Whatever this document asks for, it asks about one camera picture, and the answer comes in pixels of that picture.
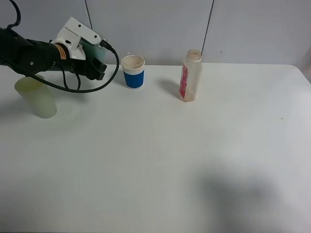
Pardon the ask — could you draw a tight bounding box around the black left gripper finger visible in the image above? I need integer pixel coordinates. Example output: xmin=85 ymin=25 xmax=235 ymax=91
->
xmin=87 ymin=58 xmax=107 ymax=81

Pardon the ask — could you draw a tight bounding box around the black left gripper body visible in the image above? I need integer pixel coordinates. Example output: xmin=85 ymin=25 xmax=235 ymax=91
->
xmin=47 ymin=57 xmax=94 ymax=79

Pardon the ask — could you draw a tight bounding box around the teal green plastic cup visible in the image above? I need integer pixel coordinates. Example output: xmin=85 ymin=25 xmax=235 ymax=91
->
xmin=80 ymin=38 xmax=106 ymax=63

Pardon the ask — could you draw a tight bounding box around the clear bottle with pink label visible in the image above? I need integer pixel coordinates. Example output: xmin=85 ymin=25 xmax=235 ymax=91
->
xmin=179 ymin=50 xmax=202 ymax=102

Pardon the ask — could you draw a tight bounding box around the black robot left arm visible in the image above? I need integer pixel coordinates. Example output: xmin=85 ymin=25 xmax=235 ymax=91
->
xmin=0 ymin=28 xmax=107 ymax=81

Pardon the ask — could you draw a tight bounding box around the blue sleeved paper cup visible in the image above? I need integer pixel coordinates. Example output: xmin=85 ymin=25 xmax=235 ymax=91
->
xmin=121 ymin=55 xmax=145 ymax=89

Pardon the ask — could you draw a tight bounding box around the pale yellow plastic cup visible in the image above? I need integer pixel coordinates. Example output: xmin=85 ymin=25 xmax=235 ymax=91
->
xmin=14 ymin=77 xmax=57 ymax=118

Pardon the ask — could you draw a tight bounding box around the black left camera cable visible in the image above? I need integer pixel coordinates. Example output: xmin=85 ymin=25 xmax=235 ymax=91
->
xmin=0 ymin=0 xmax=120 ymax=93

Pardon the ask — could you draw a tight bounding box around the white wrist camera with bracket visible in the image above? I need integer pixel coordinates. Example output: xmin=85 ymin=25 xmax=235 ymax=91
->
xmin=51 ymin=17 xmax=102 ymax=60

